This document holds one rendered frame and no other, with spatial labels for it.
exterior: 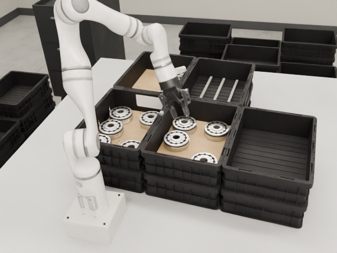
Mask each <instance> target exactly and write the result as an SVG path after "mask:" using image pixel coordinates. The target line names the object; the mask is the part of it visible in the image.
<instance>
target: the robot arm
mask: <svg viewBox="0 0 337 253"><path fill-rule="evenodd" d="M54 17H55V22H56V27H57V32H58V37H59V44H60V56H61V66H62V80H63V87H64V90H65V91H66V93H67V94H68V96H69V97H70V98H71V99H72V101H73V102H74V103H75V104H76V106H77V107H78V108H79V110H80V111H81V113H82V115H83V117H84V119H85V123H86V128H85V129H74V130H67V131H65V132H64V134H63V147H64V151H65V154H66V157H67V160H68V162H69V165H70V168H71V171H72V173H73V176H74V180H75V183H76V187H77V190H78V194H77V198H78V201H79V205H80V208H81V212H82V214H83V215H87V216H90V217H94V218H98V216H100V215H102V214H103V213H105V212H106V211H107V209H108V207H109V202H108V198H107V194H106V189H105V185H104V180H103V176H102V171H101V167H100V163H99V161H98V160H97V159H96V158H95V157H96V156H98V154H99V152H100V140H99V133H98V127H97V120H96V114H95V106H94V93H93V78H92V68H91V63H90V61H89V58H88V56H87V54H86V52H85V51H84V49H83V47H82V44H81V40H80V31H79V22H81V21H82V20H91V21H96V22H99V23H102V24H103V25H105V26H106V27H107V28H109V29H110V30H111V31H113V32H115V33H117V34H119V35H122V36H125V37H128V38H132V39H133V40H134V41H136V42H138V43H139V44H141V45H144V46H151V45H154V52H152V53H151V55H150V59H151V62H152V65H153V67H154V70H155V75H156V77H157V80H158V83H159V86H160V88H161V90H163V93H162V94H160V95H159V96H158V97H159V99H160V101H161V103H162V105H163V107H164V108H165V109H166V108H167V109H168V110H170V113H171V115H172V117H173V118H176V117H178V115H177V112H176V110H175V108H174V101H177V103H179V104H180V105H181V107H182V110H183V112H184V115H185V117H187V116H189V115H190V112H189V109H188V104H190V103H191V100H190V94H189V90H188V88H186V89H181V88H180V82H179V79H178V76H177V74H180V73H183V72H185V71H186V67H185V66H182V67H178V68H174V66H173V64H172V61H171V58H170V56H169V53H168V45H167V36H166V31H165V29H164V27H163V26H162V25H161V24H159V23H154V24H151V25H148V26H146V27H145V26H143V25H142V22H141V21H140V20H138V19H136V18H133V17H130V16H128V15H125V14H122V13H120V12H117V11H115V10H113V9H111V8H109V7H107V6H105V5H104V4H102V3H100V2H98V1H96V0H56V2H55V4H54ZM180 98H181V99H180ZM165 103H166V104H165Z"/></svg>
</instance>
